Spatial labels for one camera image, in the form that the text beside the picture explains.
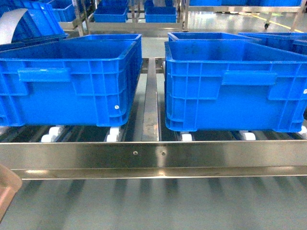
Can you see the blue bin behind far right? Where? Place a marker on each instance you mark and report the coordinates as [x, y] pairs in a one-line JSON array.
[[294, 42]]

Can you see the steel shelf rack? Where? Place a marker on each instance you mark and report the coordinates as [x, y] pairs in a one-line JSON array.
[[145, 147]]

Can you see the beige plastic dustpan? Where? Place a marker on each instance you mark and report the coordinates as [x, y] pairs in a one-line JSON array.
[[10, 183]]

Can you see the tilted blue bin left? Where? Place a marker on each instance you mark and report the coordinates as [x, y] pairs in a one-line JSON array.
[[27, 23]]

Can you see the blue bin behind centre left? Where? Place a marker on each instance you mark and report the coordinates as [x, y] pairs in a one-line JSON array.
[[129, 37]]

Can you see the blue bin behind centre right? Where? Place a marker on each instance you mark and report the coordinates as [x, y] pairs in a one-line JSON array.
[[176, 36]]

